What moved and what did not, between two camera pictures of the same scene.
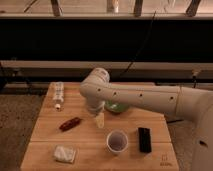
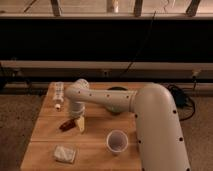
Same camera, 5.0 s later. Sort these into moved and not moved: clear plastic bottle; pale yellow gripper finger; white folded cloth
Moved: pale yellow gripper finger
Not moved: white folded cloth; clear plastic bottle
